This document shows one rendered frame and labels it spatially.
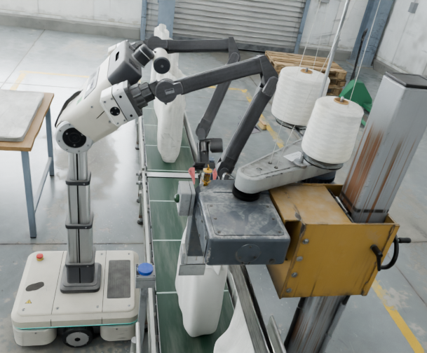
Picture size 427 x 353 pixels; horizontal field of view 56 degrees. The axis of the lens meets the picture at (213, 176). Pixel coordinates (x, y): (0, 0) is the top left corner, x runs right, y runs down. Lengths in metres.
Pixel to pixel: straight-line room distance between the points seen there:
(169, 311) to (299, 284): 0.93
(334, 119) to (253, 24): 7.98
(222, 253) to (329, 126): 0.45
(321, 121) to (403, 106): 0.23
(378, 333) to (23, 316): 2.12
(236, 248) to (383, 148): 0.51
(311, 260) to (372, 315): 1.76
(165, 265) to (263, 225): 1.28
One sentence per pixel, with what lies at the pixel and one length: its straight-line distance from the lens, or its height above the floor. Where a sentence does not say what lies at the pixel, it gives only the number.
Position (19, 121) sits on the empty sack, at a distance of 3.00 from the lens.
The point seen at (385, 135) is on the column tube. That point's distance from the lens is 1.25.
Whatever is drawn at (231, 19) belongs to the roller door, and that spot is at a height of 0.58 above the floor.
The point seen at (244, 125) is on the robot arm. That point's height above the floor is 1.43.
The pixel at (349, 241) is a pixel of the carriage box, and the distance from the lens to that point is 1.35.
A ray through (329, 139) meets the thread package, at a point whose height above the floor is 1.60.
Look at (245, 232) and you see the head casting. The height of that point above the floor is 1.34.
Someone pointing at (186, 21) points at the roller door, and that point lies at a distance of 8.75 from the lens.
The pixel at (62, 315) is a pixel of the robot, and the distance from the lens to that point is 2.33.
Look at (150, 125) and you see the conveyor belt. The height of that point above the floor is 0.38.
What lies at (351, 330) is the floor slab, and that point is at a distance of 2.90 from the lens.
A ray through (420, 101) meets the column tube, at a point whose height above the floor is 1.72.
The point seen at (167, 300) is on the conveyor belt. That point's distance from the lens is 2.20.
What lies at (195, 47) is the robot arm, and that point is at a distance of 2.03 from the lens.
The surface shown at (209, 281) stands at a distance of 1.78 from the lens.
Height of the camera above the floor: 2.02
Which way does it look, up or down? 31 degrees down
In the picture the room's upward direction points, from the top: 10 degrees clockwise
